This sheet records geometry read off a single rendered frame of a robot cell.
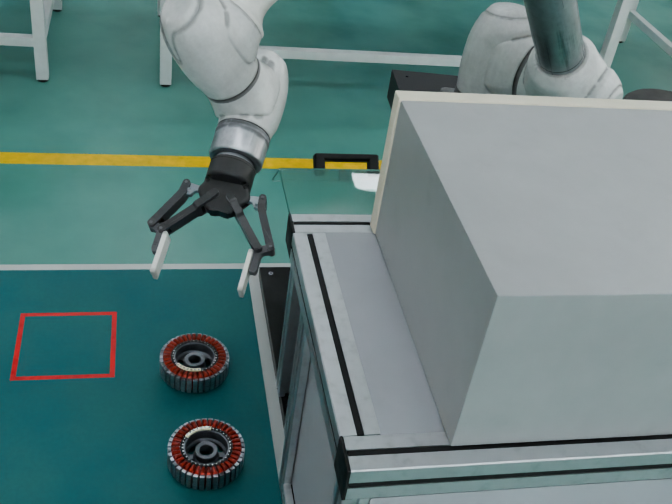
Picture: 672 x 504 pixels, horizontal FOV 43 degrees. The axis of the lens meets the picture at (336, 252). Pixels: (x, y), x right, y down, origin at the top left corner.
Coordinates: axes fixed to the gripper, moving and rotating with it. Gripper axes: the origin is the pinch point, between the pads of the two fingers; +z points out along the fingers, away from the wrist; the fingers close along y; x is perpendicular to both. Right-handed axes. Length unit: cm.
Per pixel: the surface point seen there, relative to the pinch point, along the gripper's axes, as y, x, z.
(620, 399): -54, 35, 16
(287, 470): -19.8, -2.4, 24.6
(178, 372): 1.5, -11.8, 12.0
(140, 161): 77, -167, -104
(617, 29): -105, -203, -240
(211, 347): -1.6, -15.5, 5.8
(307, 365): -20.6, 15.4, 14.3
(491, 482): -43, 30, 27
